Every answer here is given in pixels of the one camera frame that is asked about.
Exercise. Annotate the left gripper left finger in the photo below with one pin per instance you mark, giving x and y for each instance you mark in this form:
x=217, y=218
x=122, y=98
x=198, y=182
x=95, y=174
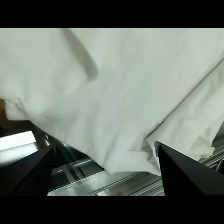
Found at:
x=28, y=176

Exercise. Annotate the white T-shirt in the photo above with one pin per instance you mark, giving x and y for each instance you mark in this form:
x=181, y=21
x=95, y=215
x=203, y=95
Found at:
x=116, y=93

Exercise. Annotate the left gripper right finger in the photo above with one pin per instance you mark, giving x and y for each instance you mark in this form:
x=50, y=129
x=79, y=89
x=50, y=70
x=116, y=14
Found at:
x=190, y=178

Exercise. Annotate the silver frame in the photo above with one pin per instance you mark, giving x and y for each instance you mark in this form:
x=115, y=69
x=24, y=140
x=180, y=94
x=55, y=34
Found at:
x=103, y=183

